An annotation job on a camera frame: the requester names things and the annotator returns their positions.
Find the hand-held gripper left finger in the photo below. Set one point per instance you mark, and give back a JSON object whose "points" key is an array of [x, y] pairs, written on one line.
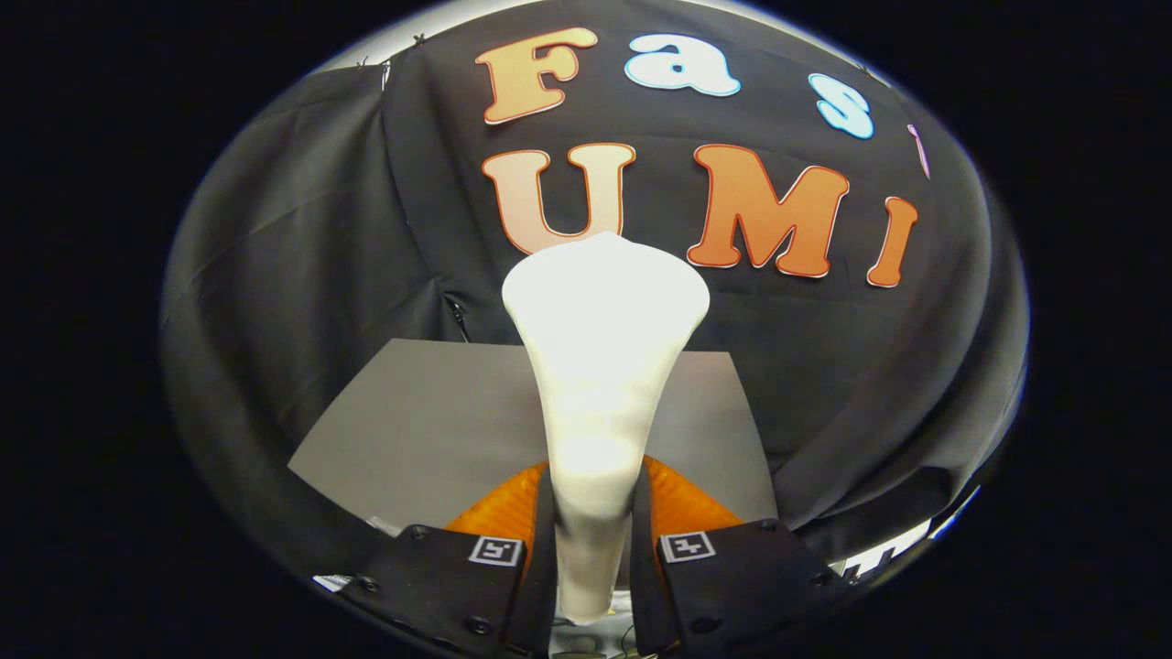
{"points": [[545, 567]]}

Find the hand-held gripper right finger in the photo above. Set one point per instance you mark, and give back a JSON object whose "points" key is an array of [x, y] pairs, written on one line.
{"points": [[641, 577]]}

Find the white garment steamer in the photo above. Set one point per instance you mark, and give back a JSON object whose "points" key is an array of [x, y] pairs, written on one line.
{"points": [[600, 366]]}

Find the white striped cloth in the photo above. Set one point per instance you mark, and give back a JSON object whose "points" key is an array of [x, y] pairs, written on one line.
{"points": [[334, 582]]}

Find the black backdrop cloth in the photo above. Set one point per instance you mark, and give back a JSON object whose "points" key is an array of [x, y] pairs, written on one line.
{"points": [[320, 229]]}

